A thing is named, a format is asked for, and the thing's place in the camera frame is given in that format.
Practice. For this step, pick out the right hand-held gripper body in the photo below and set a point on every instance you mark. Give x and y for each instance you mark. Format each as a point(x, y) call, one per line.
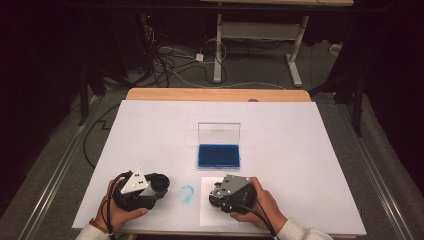
point(236, 190)

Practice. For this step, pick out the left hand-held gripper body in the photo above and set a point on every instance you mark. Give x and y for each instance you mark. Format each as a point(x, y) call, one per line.
point(135, 185)

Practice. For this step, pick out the clear round stamp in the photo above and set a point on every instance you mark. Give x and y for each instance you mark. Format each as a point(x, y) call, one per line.
point(214, 198)

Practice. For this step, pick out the white paper sheet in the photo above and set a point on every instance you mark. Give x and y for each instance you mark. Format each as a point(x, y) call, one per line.
point(208, 218)

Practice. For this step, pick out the person's right hand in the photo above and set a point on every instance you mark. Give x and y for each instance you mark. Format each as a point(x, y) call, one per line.
point(266, 210)

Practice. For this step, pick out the person's left hand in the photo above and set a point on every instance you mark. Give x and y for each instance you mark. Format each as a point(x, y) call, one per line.
point(113, 216)

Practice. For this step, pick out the blue ink pad clear lid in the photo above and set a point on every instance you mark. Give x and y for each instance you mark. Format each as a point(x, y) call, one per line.
point(218, 156)

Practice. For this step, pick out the red wristband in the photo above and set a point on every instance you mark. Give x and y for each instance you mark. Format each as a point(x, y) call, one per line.
point(98, 226)

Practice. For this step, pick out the white board table cover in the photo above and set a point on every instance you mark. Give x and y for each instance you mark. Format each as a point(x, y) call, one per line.
point(283, 140)

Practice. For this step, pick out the wooden table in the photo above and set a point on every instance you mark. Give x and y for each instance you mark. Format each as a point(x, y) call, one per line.
point(200, 94)

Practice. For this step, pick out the black metal stand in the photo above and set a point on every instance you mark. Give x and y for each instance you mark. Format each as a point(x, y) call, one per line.
point(356, 100)
point(83, 96)

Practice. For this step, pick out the white power adapter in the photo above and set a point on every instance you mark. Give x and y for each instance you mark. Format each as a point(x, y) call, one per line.
point(199, 57)

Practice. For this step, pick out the white floor box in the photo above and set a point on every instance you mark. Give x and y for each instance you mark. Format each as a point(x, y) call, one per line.
point(335, 49)

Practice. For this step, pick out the metal floor rail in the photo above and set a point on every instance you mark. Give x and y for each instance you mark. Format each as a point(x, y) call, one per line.
point(56, 173)
point(380, 180)

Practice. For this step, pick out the white metal desk frame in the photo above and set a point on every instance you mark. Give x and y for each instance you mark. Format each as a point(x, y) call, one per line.
point(260, 30)

